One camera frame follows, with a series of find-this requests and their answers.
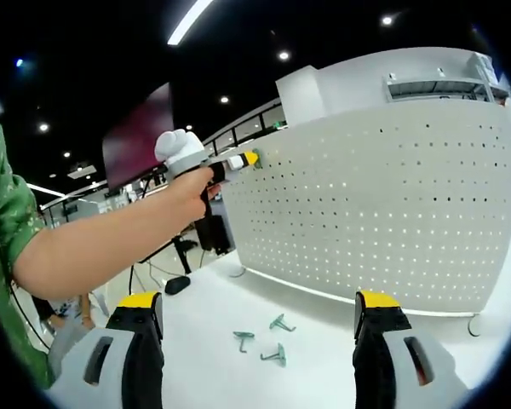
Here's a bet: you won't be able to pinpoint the black computer tower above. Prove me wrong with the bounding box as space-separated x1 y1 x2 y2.
194 215 233 256

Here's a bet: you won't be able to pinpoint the black oval mouse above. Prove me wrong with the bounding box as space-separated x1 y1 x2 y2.
164 275 192 296

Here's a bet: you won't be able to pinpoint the grey metal shelf rack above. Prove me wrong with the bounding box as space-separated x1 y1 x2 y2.
382 50 511 103

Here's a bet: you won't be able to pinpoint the white perforated mounting plate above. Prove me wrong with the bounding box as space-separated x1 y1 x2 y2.
221 101 511 337

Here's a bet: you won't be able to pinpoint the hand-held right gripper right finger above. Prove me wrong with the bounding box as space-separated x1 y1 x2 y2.
352 289 472 409

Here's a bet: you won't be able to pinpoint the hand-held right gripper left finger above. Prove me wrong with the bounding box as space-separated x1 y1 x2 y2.
46 291 167 409

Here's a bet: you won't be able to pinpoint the round ceiling downlights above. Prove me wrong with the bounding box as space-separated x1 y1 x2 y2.
0 14 395 159

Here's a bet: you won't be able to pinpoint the person's left hand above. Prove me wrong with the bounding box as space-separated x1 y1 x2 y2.
165 164 223 222

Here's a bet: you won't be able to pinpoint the long linear ceiling light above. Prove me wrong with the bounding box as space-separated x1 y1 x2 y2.
167 0 216 46

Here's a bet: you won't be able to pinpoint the ceiling air conditioner unit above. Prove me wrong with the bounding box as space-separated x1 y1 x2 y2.
66 161 97 179

